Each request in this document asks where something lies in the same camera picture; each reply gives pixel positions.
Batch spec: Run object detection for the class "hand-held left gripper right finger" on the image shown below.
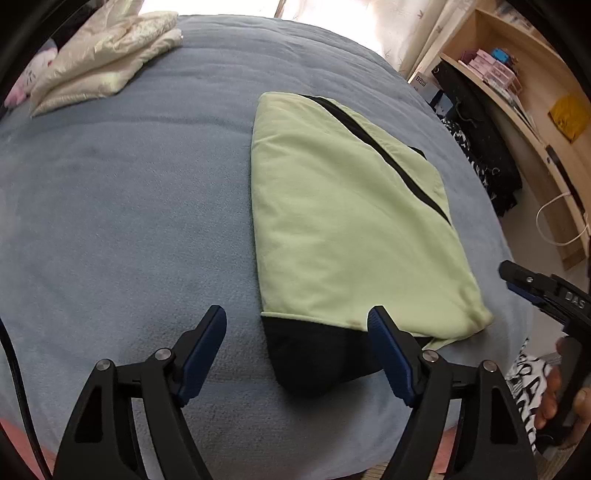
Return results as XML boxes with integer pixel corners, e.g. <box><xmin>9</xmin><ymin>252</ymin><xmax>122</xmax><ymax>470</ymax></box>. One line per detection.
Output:
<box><xmin>367</xmin><ymin>305</ymin><xmax>539</xmax><ymax>480</ymax></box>

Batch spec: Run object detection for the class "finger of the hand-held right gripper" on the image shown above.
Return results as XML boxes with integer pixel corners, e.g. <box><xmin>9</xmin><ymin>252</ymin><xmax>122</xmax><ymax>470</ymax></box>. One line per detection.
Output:
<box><xmin>499</xmin><ymin>260</ymin><xmax>561</xmax><ymax>289</ymax></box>
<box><xmin>507</xmin><ymin>281</ymin><xmax>566</xmax><ymax>324</ymax></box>

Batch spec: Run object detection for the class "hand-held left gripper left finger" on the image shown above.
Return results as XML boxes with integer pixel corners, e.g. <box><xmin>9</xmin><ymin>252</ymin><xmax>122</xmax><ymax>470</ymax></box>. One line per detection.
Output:
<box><xmin>53</xmin><ymin>305</ymin><xmax>228</xmax><ymax>480</ymax></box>

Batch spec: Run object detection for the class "green and black hooded jacket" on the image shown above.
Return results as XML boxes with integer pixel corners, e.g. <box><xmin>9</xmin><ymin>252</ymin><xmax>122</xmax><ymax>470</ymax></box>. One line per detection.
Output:
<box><xmin>249</xmin><ymin>91</ymin><xmax>495</xmax><ymax>398</ymax></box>

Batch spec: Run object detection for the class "person's right hand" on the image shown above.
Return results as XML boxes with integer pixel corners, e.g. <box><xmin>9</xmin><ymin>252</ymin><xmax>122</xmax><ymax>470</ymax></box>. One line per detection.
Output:
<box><xmin>536</xmin><ymin>367</ymin><xmax>591</xmax><ymax>444</ymax></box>

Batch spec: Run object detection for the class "person's black white patterned garment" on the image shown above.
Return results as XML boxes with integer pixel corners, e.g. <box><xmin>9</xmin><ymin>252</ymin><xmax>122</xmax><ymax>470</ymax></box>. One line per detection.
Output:
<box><xmin>505</xmin><ymin>339</ymin><xmax>561</xmax><ymax>455</ymax></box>

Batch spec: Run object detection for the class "black flat device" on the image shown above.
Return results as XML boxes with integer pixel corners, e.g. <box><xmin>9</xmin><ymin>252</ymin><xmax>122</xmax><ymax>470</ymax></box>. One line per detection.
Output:
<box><xmin>546</xmin><ymin>147</ymin><xmax>587</xmax><ymax>210</ymax></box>

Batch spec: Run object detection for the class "black garment on shelf edge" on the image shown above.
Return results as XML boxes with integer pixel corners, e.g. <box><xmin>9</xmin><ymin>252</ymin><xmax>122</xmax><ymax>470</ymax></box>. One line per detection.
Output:
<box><xmin>431</xmin><ymin>60</ymin><xmax>523</xmax><ymax>217</ymax></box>

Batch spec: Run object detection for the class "black white patterned cloth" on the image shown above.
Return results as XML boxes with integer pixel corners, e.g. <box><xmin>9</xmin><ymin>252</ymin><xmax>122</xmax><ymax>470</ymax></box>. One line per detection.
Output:
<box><xmin>441</xmin><ymin>115</ymin><xmax>499</xmax><ymax>195</ymax></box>

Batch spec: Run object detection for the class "stack of papers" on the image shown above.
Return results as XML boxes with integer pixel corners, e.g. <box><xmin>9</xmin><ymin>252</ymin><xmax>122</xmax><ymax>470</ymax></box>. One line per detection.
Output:
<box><xmin>501</xmin><ymin>85</ymin><xmax>543</xmax><ymax>139</ymax></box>

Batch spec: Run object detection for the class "blue-grey bed blanket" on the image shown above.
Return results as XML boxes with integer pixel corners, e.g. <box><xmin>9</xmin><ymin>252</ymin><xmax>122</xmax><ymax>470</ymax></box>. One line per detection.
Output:
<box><xmin>0</xmin><ymin>14</ymin><xmax>529</xmax><ymax>476</ymax></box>

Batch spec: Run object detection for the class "wooden bookshelf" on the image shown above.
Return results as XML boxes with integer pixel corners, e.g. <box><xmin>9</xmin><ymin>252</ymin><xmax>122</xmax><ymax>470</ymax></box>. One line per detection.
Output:
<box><xmin>406</xmin><ymin>0</ymin><xmax>591</xmax><ymax>271</ymax></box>

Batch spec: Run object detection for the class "stack of pink boxes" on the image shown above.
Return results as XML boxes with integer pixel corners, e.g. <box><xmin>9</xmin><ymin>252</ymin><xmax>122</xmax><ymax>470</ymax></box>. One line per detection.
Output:
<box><xmin>459</xmin><ymin>48</ymin><xmax>525</xmax><ymax>93</ymax></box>

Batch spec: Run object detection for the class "white cardboard box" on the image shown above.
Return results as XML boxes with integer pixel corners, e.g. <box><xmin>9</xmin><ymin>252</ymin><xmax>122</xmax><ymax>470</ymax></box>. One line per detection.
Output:
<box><xmin>409</xmin><ymin>69</ymin><xmax>451</xmax><ymax>109</ymax></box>

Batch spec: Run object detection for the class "white floral curtain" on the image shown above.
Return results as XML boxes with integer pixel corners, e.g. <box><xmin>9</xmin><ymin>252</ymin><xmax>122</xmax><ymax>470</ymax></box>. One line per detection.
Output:
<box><xmin>369</xmin><ymin>0</ymin><xmax>481</xmax><ymax>84</ymax></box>

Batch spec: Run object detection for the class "cream folded puffer jacket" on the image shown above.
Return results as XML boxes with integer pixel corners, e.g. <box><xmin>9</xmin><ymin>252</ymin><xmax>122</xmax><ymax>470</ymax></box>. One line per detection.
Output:
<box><xmin>28</xmin><ymin>0</ymin><xmax>184</xmax><ymax>118</ymax></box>

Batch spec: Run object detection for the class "pink white cat plush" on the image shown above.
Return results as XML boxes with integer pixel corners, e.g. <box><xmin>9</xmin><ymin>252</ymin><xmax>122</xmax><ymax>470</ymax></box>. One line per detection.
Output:
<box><xmin>4</xmin><ymin>39</ymin><xmax>58</xmax><ymax>108</ymax></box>

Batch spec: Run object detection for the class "white cable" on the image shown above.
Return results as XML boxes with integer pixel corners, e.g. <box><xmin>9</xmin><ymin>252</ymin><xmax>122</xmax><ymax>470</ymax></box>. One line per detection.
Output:
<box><xmin>536</xmin><ymin>191</ymin><xmax>591</xmax><ymax>245</ymax></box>

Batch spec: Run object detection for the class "black cable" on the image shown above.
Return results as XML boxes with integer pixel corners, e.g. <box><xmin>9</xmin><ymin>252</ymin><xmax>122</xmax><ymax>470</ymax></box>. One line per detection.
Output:
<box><xmin>0</xmin><ymin>318</ymin><xmax>51</xmax><ymax>480</ymax></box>

